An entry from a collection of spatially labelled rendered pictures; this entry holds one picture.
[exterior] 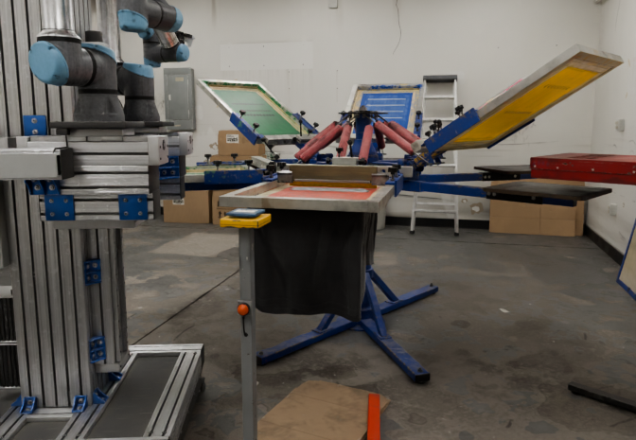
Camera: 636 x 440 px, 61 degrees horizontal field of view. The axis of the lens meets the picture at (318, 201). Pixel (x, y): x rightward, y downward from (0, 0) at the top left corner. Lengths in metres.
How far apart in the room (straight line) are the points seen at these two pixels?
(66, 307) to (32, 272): 0.17
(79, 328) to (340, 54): 5.17
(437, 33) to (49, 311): 5.36
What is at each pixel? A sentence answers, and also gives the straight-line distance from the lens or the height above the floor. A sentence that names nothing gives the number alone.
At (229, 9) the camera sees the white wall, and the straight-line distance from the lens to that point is 7.22.
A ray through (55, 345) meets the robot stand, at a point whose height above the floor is 0.46.
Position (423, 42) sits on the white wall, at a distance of 6.61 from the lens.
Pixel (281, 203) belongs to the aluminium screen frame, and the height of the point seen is 0.97.
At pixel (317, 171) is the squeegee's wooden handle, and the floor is 1.03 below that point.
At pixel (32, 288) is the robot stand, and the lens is 2.19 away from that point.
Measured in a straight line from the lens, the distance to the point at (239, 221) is 1.73.
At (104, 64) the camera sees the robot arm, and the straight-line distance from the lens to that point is 1.83.
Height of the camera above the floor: 1.26
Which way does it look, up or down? 8 degrees down
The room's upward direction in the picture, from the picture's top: straight up
